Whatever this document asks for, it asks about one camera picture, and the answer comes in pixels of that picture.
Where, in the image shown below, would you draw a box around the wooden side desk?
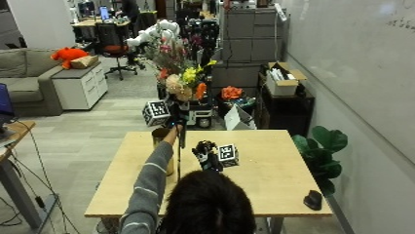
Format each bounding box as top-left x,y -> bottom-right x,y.
0,120 -> 60,230

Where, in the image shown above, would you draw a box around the grey table leg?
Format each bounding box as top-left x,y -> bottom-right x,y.
269,216 -> 287,234

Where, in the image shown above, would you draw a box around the wooden office desk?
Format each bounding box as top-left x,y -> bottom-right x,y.
71,18 -> 132,37

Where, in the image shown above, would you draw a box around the black low cabinet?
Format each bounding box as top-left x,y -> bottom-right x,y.
255,72 -> 317,137

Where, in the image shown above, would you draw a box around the black flower cart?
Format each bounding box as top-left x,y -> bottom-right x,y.
181,98 -> 216,130

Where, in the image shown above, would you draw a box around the white folded paper bag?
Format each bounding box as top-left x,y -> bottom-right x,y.
224,103 -> 259,132

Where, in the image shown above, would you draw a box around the grey filing cabinets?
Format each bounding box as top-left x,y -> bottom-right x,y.
212,7 -> 291,89

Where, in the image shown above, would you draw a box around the person's left hand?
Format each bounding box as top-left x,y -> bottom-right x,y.
166,100 -> 191,132

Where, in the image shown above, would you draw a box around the pink dried flower bunch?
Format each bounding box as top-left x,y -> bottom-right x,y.
144,35 -> 196,74

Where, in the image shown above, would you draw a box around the black office chair red seat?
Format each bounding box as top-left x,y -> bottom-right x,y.
95,22 -> 140,81

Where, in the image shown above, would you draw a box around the mixed peach yellow orange bouquet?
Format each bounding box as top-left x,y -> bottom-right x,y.
158,58 -> 220,103

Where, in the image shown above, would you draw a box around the black glove cable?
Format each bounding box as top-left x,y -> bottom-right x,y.
176,125 -> 187,182

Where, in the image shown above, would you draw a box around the white marker cube right glove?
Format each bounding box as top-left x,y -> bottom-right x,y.
217,143 -> 241,169

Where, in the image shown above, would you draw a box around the green leafy potted plant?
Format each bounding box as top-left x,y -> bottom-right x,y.
292,125 -> 350,196

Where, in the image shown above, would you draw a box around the orange plush toy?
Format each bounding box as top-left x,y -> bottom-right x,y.
50,47 -> 90,70

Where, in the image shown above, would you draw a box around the person's right hand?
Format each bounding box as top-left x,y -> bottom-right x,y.
191,139 -> 227,173

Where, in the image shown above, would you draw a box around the black floor cable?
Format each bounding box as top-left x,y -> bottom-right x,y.
0,120 -> 82,234

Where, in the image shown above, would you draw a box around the white wall whiteboard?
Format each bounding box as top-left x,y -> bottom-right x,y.
284,0 -> 415,165

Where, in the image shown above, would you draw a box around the grey sofa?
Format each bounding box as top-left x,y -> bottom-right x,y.
0,48 -> 67,117

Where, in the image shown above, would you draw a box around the open cardboard box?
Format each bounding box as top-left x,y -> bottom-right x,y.
264,61 -> 309,98

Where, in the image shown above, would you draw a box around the blue computer screen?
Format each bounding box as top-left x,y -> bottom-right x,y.
0,83 -> 17,126

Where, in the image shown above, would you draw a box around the orange flower bunch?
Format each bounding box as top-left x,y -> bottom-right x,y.
221,85 -> 245,101

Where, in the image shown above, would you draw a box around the black computer mouse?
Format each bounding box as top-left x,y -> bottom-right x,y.
303,189 -> 325,212

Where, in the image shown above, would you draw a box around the brown paper bag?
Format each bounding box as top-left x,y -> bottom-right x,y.
71,55 -> 100,70

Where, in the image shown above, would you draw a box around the lit computer monitor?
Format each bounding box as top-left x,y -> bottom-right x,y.
99,5 -> 112,21

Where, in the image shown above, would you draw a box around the white marker cube left glove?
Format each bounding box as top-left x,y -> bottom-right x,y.
142,99 -> 174,128

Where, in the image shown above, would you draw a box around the white orchid flowers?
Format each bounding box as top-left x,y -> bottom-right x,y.
127,19 -> 183,48

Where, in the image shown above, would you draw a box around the white drawer cabinet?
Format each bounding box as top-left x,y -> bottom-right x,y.
51,61 -> 110,111

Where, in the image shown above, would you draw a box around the white marker cube glove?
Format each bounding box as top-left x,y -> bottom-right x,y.
217,143 -> 241,169
142,99 -> 174,128

